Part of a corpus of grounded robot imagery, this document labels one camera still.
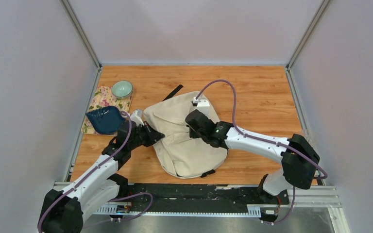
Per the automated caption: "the beige canvas backpack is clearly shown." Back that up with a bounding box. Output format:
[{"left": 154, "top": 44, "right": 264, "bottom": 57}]
[{"left": 143, "top": 91, "right": 228, "bottom": 179}]

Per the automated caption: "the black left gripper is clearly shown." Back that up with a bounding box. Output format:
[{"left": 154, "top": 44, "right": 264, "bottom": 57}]
[{"left": 128, "top": 121, "right": 165, "bottom": 150}]

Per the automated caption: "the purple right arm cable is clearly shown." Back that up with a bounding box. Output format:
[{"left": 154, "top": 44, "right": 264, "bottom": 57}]
[{"left": 194, "top": 79, "right": 329, "bottom": 226}]

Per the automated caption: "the dark blue leaf dish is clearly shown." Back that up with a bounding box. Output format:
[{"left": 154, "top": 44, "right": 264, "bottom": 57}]
[{"left": 85, "top": 106, "right": 125, "bottom": 135}]

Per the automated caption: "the clear plastic cup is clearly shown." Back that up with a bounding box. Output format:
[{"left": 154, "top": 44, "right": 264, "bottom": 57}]
[{"left": 300, "top": 129, "right": 314, "bottom": 141}]

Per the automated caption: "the pale green ceramic bowl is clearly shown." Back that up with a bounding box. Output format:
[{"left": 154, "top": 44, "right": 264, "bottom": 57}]
[{"left": 111, "top": 80, "right": 133, "bottom": 99}]

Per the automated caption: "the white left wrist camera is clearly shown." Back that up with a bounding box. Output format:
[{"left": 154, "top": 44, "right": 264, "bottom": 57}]
[{"left": 130, "top": 109, "right": 145, "bottom": 126}]

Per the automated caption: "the floral cloth placemat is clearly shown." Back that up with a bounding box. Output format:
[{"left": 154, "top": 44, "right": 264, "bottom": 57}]
[{"left": 81, "top": 86, "right": 133, "bottom": 134}]

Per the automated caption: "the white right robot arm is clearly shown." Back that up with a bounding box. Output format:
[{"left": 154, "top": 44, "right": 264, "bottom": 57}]
[{"left": 185, "top": 110, "right": 320, "bottom": 203}]

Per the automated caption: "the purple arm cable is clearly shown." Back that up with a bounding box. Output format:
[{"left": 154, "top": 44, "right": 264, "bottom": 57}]
[
  {"left": 194, "top": 79, "right": 329, "bottom": 226},
  {"left": 37, "top": 111, "right": 154, "bottom": 233}
]

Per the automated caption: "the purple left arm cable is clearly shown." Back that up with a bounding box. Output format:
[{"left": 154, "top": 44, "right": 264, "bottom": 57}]
[{"left": 37, "top": 111, "right": 154, "bottom": 233}]

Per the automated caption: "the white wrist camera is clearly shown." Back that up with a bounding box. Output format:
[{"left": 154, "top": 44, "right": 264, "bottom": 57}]
[
  {"left": 130, "top": 109, "right": 145, "bottom": 126},
  {"left": 191, "top": 97, "right": 210, "bottom": 117}
]

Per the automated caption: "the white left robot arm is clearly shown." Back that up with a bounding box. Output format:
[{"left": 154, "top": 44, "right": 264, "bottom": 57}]
[{"left": 37, "top": 120, "right": 165, "bottom": 233}]

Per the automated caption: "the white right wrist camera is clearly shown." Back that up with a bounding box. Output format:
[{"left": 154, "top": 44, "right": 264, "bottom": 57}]
[{"left": 191, "top": 97, "right": 210, "bottom": 117}]

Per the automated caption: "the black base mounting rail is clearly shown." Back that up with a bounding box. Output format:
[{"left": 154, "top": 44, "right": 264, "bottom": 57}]
[{"left": 93, "top": 183, "right": 290, "bottom": 223}]

